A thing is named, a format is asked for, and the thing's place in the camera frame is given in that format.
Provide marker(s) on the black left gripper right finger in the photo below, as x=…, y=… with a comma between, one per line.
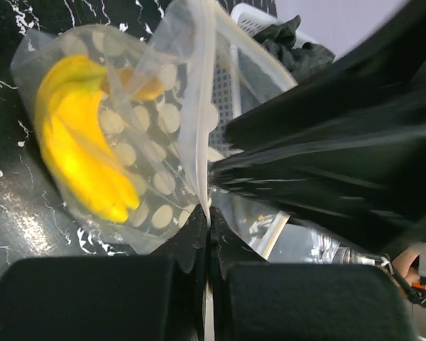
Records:
x=258, y=300

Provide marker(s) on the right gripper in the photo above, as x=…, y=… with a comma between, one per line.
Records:
x=345, y=151

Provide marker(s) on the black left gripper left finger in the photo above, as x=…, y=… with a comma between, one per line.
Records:
x=159, y=296

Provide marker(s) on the clear zip top bag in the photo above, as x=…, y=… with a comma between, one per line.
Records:
x=155, y=118

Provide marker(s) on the yellow fake banana bunch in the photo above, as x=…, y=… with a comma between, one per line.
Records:
x=71, y=141

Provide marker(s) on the dark pinstriped shirt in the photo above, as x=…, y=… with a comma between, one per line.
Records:
x=298, y=57

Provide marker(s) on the white laundry basket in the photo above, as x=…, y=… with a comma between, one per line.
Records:
x=225, y=93

